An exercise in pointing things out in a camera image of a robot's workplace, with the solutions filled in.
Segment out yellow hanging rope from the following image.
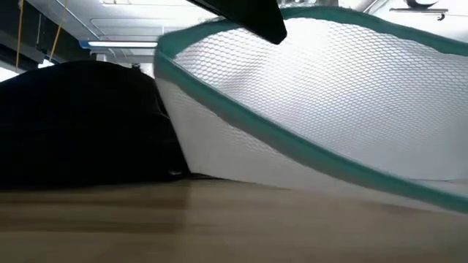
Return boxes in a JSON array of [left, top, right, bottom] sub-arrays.
[[49, 0, 69, 61], [15, 0, 25, 72]]

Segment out white mesh pouch teal trim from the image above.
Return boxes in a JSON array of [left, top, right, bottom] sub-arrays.
[[153, 5, 468, 216]]

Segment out long ceiling light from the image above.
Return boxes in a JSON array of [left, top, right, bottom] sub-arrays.
[[87, 40, 159, 48]]

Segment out dark ceiling fixture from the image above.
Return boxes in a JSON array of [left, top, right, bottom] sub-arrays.
[[389, 0, 450, 22]]

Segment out black fabric backpack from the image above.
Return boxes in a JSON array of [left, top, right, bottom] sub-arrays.
[[0, 60, 192, 190]]

